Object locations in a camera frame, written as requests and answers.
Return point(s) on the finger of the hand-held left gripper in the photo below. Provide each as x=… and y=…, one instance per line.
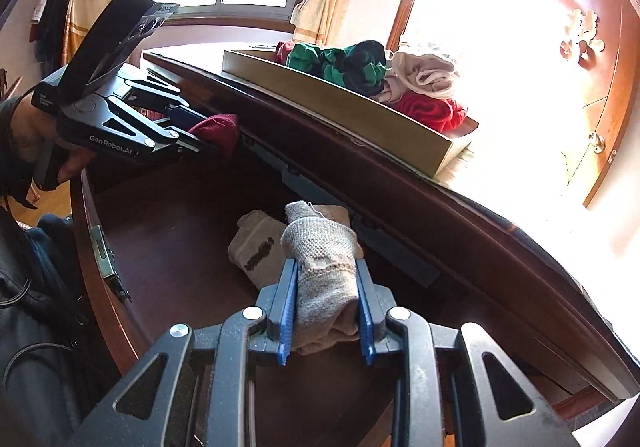
x=187, y=114
x=150, y=129

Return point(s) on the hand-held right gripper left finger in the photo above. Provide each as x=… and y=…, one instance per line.
x=287, y=312

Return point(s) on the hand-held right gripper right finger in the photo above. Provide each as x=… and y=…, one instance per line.
x=364, y=312

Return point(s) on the grey sock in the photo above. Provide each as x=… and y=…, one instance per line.
x=320, y=252

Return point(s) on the shallow cardboard box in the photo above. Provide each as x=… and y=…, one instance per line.
x=350, y=117

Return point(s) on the dark green underwear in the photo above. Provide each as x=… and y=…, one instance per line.
x=365, y=62

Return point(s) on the bright red underwear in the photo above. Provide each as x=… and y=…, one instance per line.
x=430, y=112

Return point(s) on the beige underwear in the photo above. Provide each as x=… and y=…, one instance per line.
x=425, y=72

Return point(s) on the person's left forearm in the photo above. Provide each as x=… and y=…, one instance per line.
x=10, y=172

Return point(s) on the person's left hand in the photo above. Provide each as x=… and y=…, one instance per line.
x=30, y=127

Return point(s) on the beige sock with print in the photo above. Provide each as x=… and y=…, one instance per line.
x=255, y=247

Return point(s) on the dark blue jacket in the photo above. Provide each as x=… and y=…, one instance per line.
x=40, y=407

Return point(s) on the metal door knob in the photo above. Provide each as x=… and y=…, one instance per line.
x=596, y=142

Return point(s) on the wooden door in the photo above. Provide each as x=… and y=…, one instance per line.
x=600, y=92

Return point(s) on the metal drawer bracket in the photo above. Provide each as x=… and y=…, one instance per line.
x=102, y=252

